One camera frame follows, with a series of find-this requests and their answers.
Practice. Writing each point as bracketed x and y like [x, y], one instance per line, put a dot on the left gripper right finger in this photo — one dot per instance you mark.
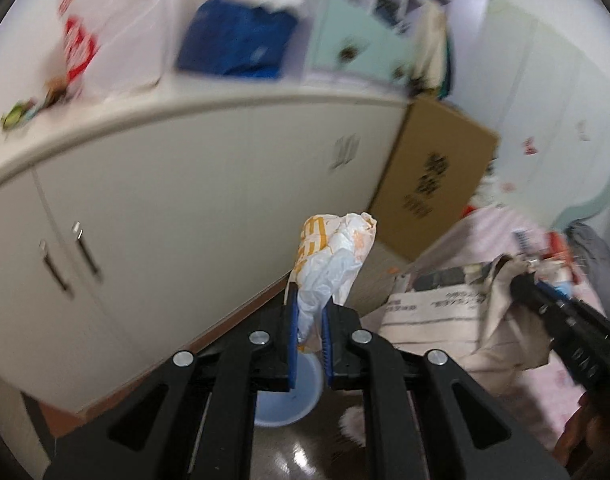
[425, 416]

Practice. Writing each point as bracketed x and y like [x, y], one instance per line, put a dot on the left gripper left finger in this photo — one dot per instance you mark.
[193, 417]

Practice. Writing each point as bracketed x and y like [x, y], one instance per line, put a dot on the beige paper bag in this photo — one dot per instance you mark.
[476, 322]

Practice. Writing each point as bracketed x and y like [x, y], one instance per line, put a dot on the white orange food wrapper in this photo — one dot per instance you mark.
[330, 255]

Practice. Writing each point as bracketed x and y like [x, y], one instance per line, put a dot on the light blue trash bin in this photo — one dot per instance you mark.
[280, 409]

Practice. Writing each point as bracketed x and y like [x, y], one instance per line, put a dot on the grey folded blanket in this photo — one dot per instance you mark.
[593, 256]

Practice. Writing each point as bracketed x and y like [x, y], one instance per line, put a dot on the red snack package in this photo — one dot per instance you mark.
[558, 250]

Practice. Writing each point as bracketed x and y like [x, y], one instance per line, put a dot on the white low cabinet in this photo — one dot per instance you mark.
[132, 228]

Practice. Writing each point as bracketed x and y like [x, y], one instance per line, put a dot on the brown cardboard box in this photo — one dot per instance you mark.
[436, 165]

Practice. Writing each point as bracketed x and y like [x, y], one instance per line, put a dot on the pastel wardrobe doors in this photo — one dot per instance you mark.
[549, 104]

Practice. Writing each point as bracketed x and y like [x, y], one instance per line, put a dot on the hanging jackets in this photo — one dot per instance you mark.
[432, 70]

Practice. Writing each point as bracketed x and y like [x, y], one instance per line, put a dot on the blue shopping bag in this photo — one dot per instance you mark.
[230, 39]

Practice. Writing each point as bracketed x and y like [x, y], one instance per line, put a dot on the teal drawer unit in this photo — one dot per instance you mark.
[345, 40]

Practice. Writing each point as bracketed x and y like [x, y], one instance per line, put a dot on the white red plastic bag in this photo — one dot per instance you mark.
[114, 47]

